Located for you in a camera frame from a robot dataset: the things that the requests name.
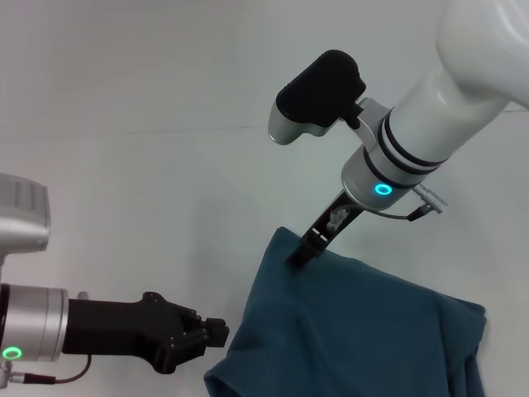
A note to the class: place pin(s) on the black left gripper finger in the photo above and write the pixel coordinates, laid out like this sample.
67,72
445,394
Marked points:
215,325
215,339

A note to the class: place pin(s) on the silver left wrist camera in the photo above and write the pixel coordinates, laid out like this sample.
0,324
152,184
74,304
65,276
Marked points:
22,215

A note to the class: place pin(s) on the blue shirt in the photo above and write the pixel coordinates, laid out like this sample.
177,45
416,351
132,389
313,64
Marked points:
351,331

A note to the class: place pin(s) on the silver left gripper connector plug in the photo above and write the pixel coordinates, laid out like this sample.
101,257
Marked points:
83,295

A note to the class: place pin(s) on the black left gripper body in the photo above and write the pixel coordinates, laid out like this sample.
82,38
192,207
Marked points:
120,326

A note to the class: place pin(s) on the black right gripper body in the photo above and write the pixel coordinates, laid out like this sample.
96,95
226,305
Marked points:
320,235

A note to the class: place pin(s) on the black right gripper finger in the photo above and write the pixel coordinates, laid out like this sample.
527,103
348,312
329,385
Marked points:
303,254

